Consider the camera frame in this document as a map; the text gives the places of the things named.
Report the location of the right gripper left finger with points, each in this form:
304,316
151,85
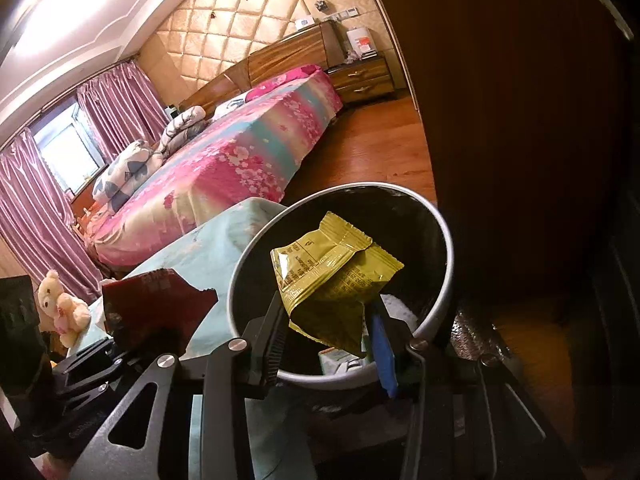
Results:
267,336

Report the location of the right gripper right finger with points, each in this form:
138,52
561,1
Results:
388,339

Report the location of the yellow snack packet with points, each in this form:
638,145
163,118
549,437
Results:
326,278

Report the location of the red snack bag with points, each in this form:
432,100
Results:
159,307

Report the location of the white foam fruit net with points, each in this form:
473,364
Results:
399,311

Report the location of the green white milk carton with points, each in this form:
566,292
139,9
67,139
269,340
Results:
335,361

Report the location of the white rim trash bin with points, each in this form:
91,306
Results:
401,221

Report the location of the cream teddy bear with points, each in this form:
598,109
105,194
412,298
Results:
60,312

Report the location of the left pink curtain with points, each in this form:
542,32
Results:
37,222

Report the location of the pink curtain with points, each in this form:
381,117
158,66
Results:
122,106
37,222

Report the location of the bed with pink floral sheet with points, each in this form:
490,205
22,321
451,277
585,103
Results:
252,152

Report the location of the large folded heart quilt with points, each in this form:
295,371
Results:
127,172

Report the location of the small folded quilt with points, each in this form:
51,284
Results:
181,130

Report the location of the white pillow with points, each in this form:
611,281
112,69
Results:
229,106

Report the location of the wooden nightstand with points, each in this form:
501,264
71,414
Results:
362,80

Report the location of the window with blinds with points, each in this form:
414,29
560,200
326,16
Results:
66,143

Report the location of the pink pillow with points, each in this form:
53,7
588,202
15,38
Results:
275,82

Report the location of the right pink curtain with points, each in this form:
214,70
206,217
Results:
122,106

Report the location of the white bag on nightstand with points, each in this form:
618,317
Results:
361,42

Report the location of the wooden headboard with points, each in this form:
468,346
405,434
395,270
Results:
318,44

